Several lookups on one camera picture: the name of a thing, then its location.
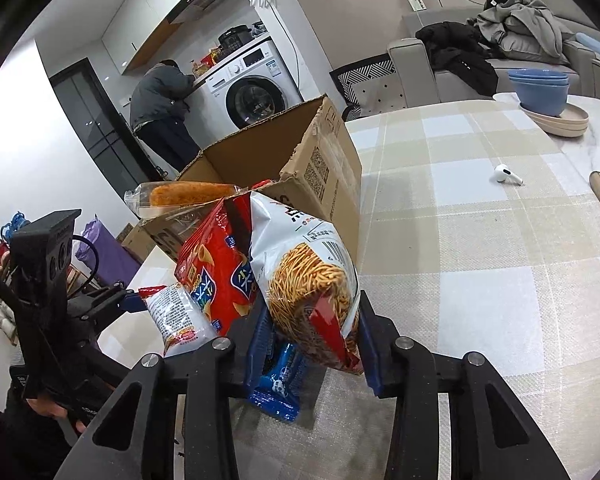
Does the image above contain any blue oreo cookie pack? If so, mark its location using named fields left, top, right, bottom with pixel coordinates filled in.
left=248, top=342, right=306, bottom=422

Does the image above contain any orange meat floss cake pack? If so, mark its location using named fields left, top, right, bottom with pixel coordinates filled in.
left=123, top=181, right=242, bottom=219

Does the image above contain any red corn chip bag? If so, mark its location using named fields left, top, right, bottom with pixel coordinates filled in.
left=175, top=193, right=258, bottom=336

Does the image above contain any white noodle snack bag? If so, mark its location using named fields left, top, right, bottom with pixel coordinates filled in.
left=249, top=192, right=363, bottom=375

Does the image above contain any left hand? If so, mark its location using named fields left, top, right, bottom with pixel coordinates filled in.
left=26, top=392, right=86, bottom=434

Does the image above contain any purple bag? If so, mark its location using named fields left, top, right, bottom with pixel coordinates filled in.
left=74, top=217, right=140, bottom=285

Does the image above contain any person in grey jacket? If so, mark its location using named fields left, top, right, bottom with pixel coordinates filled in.
left=130, top=60, right=200, bottom=171

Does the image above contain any plaid tablecloth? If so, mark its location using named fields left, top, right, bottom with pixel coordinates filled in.
left=97, top=97, right=600, bottom=480

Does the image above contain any SF cardboard box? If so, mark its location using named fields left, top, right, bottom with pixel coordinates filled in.
left=121, top=93, right=364, bottom=266

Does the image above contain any white washing machine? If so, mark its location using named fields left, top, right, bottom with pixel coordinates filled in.
left=200, top=36, right=303, bottom=138

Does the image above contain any white earbud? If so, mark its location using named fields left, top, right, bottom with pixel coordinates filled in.
left=491, top=164, right=524, bottom=186

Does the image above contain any black basket on washer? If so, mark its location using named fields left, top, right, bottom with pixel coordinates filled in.
left=218, top=25, right=253, bottom=53

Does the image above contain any white marble coffee table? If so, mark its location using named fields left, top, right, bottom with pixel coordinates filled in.
left=494, top=92, right=600, bottom=195

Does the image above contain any black white playpen panel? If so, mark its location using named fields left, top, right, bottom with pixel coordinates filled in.
left=329, top=53, right=406, bottom=122

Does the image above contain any beige plate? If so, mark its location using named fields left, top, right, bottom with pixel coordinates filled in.
left=519, top=103, right=590, bottom=139

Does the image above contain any blue bowls stack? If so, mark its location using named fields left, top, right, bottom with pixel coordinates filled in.
left=507, top=68, right=570, bottom=117

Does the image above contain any grey sofa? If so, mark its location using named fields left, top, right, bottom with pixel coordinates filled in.
left=386, top=6, right=600, bottom=109

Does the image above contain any black jacket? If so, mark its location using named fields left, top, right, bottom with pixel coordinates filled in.
left=415, top=22, right=498, bottom=96

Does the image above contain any grey clothes pile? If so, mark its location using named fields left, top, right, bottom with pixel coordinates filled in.
left=467, top=0, right=573, bottom=65

